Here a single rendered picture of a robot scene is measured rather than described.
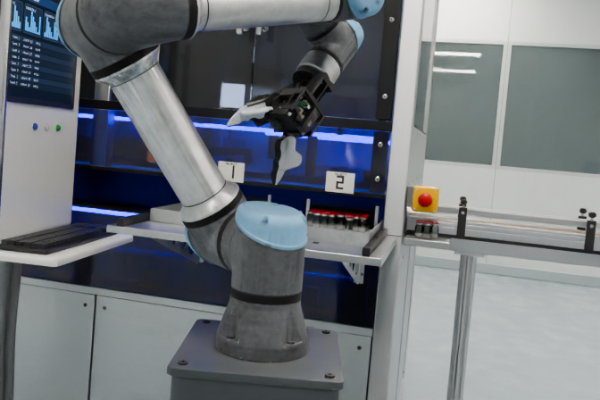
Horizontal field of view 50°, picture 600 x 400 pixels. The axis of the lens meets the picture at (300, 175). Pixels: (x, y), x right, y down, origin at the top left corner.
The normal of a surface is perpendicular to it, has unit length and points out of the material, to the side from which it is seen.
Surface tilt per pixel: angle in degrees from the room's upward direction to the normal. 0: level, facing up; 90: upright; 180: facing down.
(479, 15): 90
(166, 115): 94
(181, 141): 94
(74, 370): 90
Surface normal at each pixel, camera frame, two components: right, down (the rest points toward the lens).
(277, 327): 0.42, -0.22
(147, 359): -0.23, 0.04
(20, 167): 0.98, 0.09
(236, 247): -0.81, -0.04
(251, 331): -0.17, -0.26
